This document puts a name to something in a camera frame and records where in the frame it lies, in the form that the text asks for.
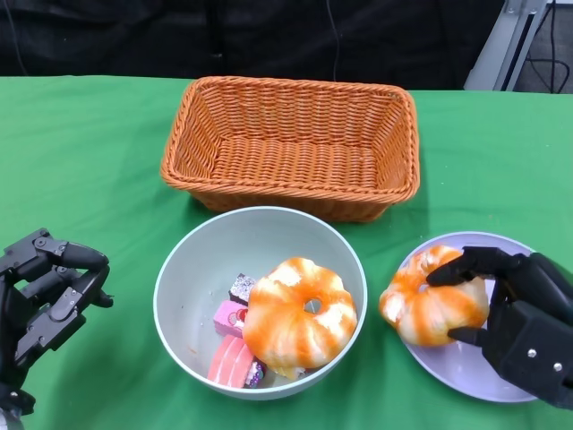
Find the grey metal stand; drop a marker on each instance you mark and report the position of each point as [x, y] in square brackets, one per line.
[501, 49]

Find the chocolate cake sparkly top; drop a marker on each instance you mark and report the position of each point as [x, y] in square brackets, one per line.
[242, 286]

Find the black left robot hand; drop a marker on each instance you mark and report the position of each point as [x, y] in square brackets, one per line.
[58, 313]

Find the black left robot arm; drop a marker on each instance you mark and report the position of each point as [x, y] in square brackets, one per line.
[13, 403]

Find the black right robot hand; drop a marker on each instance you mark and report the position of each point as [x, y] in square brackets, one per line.
[532, 336]

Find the pink cake with cherry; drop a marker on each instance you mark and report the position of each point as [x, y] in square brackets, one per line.
[228, 318]

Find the black backdrop cloth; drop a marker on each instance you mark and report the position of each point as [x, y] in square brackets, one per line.
[179, 36]

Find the green tablecloth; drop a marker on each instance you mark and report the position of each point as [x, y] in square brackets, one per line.
[89, 157]

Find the salmon striped cake slice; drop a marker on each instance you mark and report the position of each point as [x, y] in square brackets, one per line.
[230, 363]

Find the orange wicker basket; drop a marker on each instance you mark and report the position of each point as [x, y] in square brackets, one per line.
[291, 165]

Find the lavender round plate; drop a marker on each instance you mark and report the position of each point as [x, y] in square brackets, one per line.
[456, 372]

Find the pale green ceramic bowl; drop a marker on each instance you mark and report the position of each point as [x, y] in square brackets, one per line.
[215, 251]

